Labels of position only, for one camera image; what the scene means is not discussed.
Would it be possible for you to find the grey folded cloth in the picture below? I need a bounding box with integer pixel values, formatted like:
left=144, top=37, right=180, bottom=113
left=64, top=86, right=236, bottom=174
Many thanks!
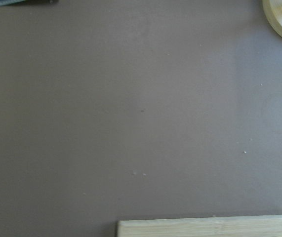
left=0, top=0, right=59, bottom=7

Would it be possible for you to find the wooden cutting board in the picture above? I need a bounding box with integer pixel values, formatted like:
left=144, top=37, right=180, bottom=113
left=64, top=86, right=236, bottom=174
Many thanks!
left=117, top=215, right=282, bottom=237

